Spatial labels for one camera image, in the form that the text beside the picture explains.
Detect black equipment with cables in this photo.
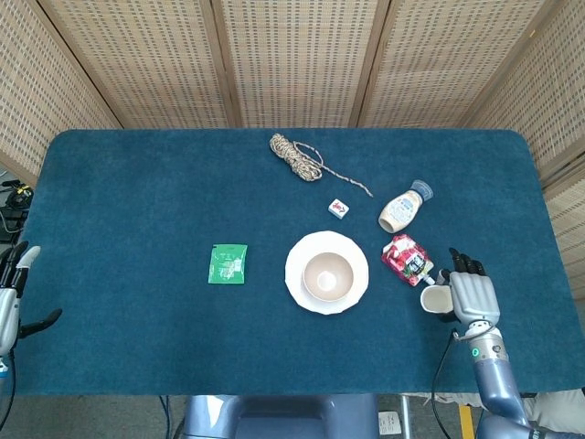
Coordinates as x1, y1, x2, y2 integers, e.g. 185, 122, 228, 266
0, 179, 34, 246

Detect green sachet packet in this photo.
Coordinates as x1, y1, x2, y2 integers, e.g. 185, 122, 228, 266
207, 243, 249, 285

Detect blue floor cable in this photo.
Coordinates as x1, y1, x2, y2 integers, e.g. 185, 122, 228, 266
157, 394, 185, 439

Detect red spouted drink pouch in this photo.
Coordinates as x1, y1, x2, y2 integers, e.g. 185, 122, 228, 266
380, 233, 437, 287

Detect blue felt table mat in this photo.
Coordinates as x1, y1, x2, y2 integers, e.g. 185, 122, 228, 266
8, 128, 584, 397

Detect white scalloped plate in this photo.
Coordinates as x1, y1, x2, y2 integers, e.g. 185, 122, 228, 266
284, 230, 370, 316

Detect beige twine bundle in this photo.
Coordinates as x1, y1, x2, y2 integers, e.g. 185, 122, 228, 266
269, 133, 375, 198

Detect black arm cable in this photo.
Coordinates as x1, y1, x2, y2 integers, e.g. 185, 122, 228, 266
0, 349, 17, 435
431, 327, 461, 439

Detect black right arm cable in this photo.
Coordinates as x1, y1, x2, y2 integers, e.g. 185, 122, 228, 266
431, 327, 461, 439

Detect cream ceramic cup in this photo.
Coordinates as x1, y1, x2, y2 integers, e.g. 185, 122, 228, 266
420, 284, 454, 316

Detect cream sauce squeeze bottle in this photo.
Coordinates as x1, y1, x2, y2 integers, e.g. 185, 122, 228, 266
378, 179, 435, 234

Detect bamboo folding screen panel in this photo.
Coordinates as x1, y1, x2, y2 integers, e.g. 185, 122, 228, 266
0, 0, 123, 184
459, 0, 585, 303
210, 0, 392, 129
349, 0, 561, 129
37, 0, 239, 130

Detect white label tag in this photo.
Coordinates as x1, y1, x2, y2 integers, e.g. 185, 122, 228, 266
378, 411, 403, 436

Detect metal table leg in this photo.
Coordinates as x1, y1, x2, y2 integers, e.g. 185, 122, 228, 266
399, 393, 413, 439

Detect blue-grey robot torso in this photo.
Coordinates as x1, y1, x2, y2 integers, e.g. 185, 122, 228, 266
180, 393, 381, 439

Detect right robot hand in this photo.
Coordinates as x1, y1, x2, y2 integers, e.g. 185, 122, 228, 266
437, 247, 502, 326

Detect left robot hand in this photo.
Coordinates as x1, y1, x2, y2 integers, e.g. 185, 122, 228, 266
0, 241, 63, 356

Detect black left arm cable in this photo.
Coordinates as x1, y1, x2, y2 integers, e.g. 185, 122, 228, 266
0, 349, 17, 435

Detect beige bowl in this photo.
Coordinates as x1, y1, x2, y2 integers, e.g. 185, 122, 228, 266
302, 252, 356, 301

